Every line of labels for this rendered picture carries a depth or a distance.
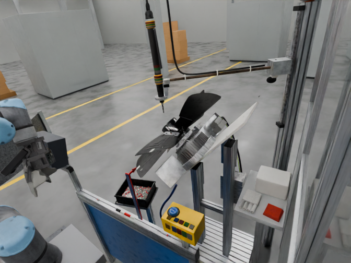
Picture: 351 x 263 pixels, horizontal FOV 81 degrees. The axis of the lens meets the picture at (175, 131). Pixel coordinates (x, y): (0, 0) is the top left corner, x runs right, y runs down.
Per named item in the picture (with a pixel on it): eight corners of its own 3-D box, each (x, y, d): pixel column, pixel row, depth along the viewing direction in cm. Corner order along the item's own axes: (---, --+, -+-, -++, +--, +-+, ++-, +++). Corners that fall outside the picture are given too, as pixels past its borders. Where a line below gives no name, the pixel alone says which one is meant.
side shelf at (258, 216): (290, 183, 127) (291, 180, 126) (281, 231, 101) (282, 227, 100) (250, 172, 139) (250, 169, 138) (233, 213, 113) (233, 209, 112)
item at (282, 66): (284, 71, 110) (287, 55, 106) (292, 74, 104) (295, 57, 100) (266, 74, 110) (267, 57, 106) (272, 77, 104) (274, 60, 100)
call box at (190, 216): (205, 229, 92) (204, 213, 87) (195, 249, 85) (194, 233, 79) (175, 215, 100) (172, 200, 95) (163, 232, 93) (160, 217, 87)
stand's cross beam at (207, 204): (225, 211, 149) (226, 207, 147) (224, 215, 146) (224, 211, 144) (202, 202, 158) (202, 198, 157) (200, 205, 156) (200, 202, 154)
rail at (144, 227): (199, 256, 100) (199, 247, 96) (196, 264, 97) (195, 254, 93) (83, 195, 145) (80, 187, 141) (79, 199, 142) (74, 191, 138)
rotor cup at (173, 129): (178, 142, 138) (164, 128, 139) (192, 127, 133) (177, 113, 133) (171, 148, 125) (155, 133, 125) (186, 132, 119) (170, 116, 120)
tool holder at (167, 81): (171, 94, 113) (168, 76, 108) (172, 99, 106) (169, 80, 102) (155, 96, 113) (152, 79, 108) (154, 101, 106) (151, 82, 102)
